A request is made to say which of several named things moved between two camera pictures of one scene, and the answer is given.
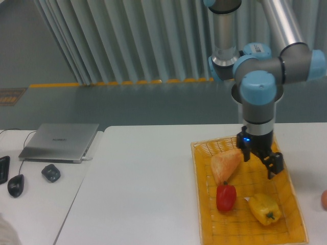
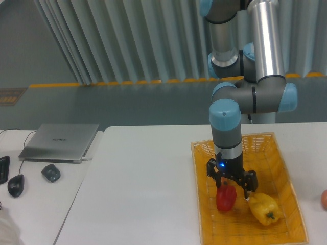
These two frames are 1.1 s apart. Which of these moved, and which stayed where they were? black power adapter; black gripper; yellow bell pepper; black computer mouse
Moved: black gripper
Stayed: black power adapter; black computer mouse; yellow bell pepper
